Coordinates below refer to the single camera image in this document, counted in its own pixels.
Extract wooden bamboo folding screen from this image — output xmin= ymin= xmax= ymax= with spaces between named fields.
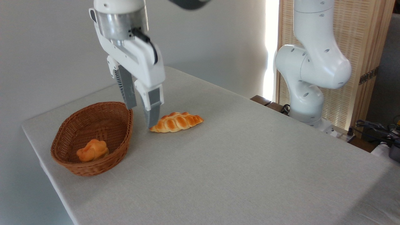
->
xmin=275 ymin=0 xmax=396 ymax=138

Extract brown wicker basket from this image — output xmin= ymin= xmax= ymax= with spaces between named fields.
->
xmin=51 ymin=101 xmax=134 ymax=177

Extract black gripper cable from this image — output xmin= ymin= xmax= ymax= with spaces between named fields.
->
xmin=131 ymin=28 xmax=159 ymax=65

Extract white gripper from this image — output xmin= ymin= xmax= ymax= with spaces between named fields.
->
xmin=94 ymin=26 xmax=166 ymax=129

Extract braided long bread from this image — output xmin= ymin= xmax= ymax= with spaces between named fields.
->
xmin=150 ymin=112 xmax=204 ymax=133

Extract grey tablecloth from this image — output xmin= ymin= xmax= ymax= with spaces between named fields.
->
xmin=21 ymin=66 xmax=400 ymax=225

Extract dark brown wooden furniture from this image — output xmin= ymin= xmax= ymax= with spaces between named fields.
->
xmin=250 ymin=95 xmax=290 ymax=115

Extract black cable bundle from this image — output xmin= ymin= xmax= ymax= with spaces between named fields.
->
xmin=347 ymin=119 xmax=400 ymax=147

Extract round orange bread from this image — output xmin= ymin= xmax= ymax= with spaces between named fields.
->
xmin=76 ymin=139 xmax=110 ymax=163

